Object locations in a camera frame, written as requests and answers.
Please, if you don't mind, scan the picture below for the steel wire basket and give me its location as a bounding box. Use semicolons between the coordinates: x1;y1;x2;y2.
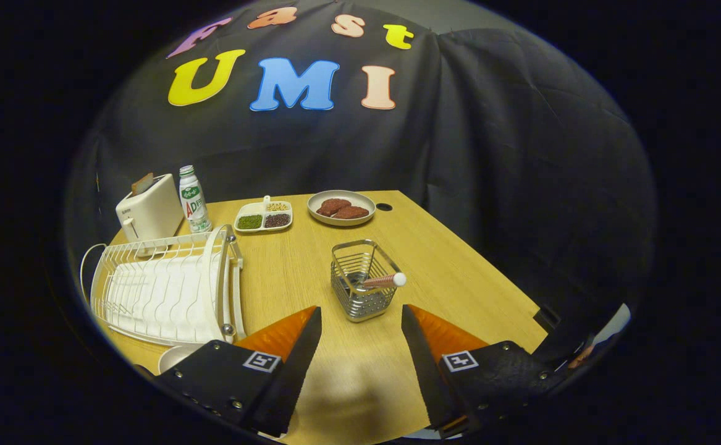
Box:
331;239;401;323

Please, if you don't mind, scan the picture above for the white power cord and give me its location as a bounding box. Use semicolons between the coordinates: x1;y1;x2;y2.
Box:
80;243;108;310

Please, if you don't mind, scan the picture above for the white green-label drink bottle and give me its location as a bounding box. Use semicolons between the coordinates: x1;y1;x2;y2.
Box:
179;165;213;234

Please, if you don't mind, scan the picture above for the white toaster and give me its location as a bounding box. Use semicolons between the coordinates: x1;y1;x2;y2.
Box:
116;173;185;255

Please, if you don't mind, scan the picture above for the beige plate with patties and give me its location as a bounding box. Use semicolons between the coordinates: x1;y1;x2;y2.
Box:
307;190;376;227

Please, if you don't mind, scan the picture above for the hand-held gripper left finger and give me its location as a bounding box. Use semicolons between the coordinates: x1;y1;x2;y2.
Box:
135;305;323;438

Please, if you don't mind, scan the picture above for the white wire dish rack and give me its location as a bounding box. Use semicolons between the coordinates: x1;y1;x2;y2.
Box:
90;224;247;347

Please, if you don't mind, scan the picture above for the spoon with striped handle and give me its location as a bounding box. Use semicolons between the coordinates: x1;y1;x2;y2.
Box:
351;273;407;291

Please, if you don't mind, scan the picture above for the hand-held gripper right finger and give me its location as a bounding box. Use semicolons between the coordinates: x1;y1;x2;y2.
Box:
401;303;568;436

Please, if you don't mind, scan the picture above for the beige round plate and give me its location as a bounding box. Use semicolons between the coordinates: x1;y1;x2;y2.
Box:
158;345;203;375

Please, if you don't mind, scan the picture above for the white divided snack tray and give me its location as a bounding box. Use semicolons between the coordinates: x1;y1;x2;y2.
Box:
234;196;293;234

